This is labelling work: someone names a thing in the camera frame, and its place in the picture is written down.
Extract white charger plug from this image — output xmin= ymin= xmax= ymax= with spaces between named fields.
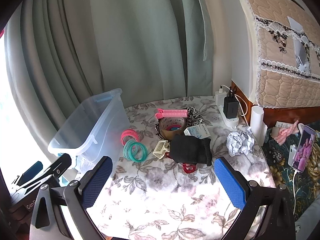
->
xmin=215 ymin=85 xmax=227 ymax=106

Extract white cylinder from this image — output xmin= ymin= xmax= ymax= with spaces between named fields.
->
xmin=251 ymin=105 xmax=267 ymax=147

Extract white phone cable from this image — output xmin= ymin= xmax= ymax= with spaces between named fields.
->
xmin=291 ymin=169 xmax=302 ymax=212

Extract pink hair roller clip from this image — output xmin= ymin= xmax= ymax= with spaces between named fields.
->
xmin=155 ymin=108 xmax=188 ymax=119

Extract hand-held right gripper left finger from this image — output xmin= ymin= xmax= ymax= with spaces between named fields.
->
xmin=30 ymin=156 xmax=114 ymax=240

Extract white power strip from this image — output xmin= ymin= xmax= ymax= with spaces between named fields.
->
xmin=214 ymin=90 xmax=240 ymax=130

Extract black charger block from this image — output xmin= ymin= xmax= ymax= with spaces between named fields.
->
xmin=223 ymin=95 xmax=241 ymax=119

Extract grey floral blanket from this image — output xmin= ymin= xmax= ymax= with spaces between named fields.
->
xmin=84 ymin=96 xmax=277 ymax=240

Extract beige quilted lace cover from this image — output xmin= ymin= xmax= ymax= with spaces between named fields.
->
xmin=230 ymin=0 xmax=320 ymax=110

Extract white paper ball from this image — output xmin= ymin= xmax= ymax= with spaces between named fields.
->
xmin=226 ymin=126 xmax=255 ymax=157

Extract black knit pouch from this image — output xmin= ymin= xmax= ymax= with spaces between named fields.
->
xmin=170 ymin=134 xmax=213 ymax=167

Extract small white carton box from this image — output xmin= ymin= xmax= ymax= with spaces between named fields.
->
xmin=184 ymin=124 xmax=211 ymax=139

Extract pale green curtain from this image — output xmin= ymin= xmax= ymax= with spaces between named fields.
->
xmin=172 ymin=0 xmax=218 ymax=98

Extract dark floral cloth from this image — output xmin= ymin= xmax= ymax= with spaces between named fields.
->
xmin=260 ymin=122 xmax=320 ymax=222

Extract white charging cable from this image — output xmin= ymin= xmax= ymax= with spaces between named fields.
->
xmin=220 ymin=84 xmax=251 ymax=128

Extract red hair claw clip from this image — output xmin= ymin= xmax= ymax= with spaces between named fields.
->
xmin=166 ymin=152 xmax=198 ymax=174

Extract cream hair claw clip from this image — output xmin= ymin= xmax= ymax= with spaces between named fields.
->
xmin=153 ymin=140 xmax=172 ymax=160

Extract smartphone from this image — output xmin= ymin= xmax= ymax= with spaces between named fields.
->
xmin=288 ymin=124 xmax=317 ymax=173

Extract clear plastic storage container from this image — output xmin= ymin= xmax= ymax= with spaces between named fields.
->
xmin=47 ymin=88 xmax=130 ymax=180

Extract leopard print scrunchie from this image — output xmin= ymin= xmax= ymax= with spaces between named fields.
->
xmin=186 ymin=106 xmax=207 ymax=128

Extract white folded paper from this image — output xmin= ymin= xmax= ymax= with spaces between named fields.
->
xmin=287 ymin=16 xmax=313 ymax=73

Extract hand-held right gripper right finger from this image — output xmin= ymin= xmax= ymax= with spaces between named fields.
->
xmin=214 ymin=156 xmax=297 ymax=240

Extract pink plastic bangles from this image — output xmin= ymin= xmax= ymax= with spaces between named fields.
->
xmin=121 ymin=129 xmax=140 ymax=146

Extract grey curtain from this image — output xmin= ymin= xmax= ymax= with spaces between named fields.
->
xmin=4 ymin=0 xmax=193 ymax=170

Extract brown packing tape roll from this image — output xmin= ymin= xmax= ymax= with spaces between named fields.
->
xmin=158 ymin=117 xmax=187 ymax=140

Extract teal plastic bangles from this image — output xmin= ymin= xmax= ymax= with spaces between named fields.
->
xmin=123 ymin=140 xmax=148 ymax=162

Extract pink knitted cloth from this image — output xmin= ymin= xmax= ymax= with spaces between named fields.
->
xmin=274 ymin=120 xmax=304 ymax=144

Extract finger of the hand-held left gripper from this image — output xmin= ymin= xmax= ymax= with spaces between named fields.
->
xmin=12 ymin=153 xmax=72 ymax=193
xmin=15 ymin=160 xmax=44 ymax=184

